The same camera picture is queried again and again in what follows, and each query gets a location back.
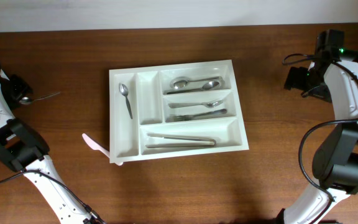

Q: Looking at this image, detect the steel fork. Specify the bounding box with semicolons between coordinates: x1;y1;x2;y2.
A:
170;109;227;121
168;99;224;108

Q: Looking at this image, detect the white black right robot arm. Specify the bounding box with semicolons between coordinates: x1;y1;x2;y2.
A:
275;29;358;223

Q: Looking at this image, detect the black left camera cable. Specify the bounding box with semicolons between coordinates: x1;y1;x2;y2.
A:
0;51;107;224

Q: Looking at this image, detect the white plastic knife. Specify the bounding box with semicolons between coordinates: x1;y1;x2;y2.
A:
81;133;124;166

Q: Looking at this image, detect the steel tablespoon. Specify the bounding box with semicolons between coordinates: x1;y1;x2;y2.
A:
170;76;223;90
165;81;221;95

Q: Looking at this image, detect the small teaspoon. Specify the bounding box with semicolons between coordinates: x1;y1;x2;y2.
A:
19;92;60;105
119;83;133;119

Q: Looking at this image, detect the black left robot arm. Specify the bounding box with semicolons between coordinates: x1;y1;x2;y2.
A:
0;64;103;223

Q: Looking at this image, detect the black right camera cable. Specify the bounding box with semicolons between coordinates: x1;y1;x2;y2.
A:
282;52;358;224

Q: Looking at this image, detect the white plastic cutlery tray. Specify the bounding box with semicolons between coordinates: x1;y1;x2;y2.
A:
109;60;249;163

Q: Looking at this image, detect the black camera cable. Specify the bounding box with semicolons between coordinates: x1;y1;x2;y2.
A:
0;51;107;224
282;52;358;224

